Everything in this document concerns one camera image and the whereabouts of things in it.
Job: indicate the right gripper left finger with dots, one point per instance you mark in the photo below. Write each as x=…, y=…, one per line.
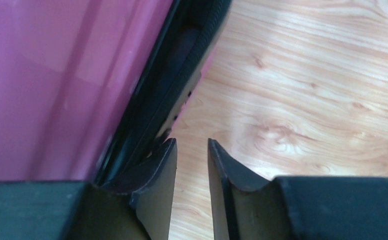
x=134, y=206

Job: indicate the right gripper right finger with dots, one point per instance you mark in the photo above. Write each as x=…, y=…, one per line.
x=246, y=206

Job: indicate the pink and teal kids suitcase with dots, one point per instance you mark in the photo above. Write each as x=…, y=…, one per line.
x=88, y=88

